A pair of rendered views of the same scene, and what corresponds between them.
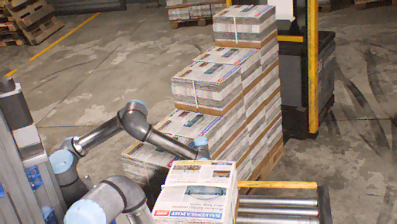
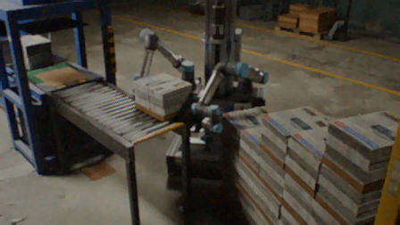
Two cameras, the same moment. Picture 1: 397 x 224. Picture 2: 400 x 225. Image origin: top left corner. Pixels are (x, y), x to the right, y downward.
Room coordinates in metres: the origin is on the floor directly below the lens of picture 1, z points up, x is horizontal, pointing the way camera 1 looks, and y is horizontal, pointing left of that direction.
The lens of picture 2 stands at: (3.09, -2.23, 2.08)
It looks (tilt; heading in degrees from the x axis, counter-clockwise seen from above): 25 degrees down; 121
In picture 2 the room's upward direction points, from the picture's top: straight up
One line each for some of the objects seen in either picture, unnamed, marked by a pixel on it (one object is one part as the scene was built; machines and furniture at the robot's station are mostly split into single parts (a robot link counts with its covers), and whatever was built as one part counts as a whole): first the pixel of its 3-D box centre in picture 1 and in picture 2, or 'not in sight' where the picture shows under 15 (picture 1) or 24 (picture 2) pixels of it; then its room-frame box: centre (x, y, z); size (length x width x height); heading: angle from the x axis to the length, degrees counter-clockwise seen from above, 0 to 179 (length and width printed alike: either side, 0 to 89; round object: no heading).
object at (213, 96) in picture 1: (207, 88); (298, 137); (2.51, -0.10, 0.95); 0.38 x 0.29 x 0.23; 52
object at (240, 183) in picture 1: (269, 183); (159, 133); (1.59, -0.30, 0.81); 0.43 x 0.03 x 0.02; 74
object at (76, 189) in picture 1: (69, 186); (245, 86); (1.77, 0.69, 0.87); 0.15 x 0.15 x 0.10
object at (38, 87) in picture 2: not in sight; (57, 80); (-0.03, 0.18, 0.75); 0.70 x 0.65 x 0.10; 164
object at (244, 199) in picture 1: (266, 200); (153, 133); (1.51, -0.26, 0.77); 0.47 x 0.05 x 0.05; 74
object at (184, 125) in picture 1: (207, 164); (279, 195); (2.40, -0.02, 0.42); 1.17 x 0.39 x 0.83; 143
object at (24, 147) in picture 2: not in sight; (62, 113); (-0.03, 0.18, 0.38); 0.94 x 0.69 x 0.63; 74
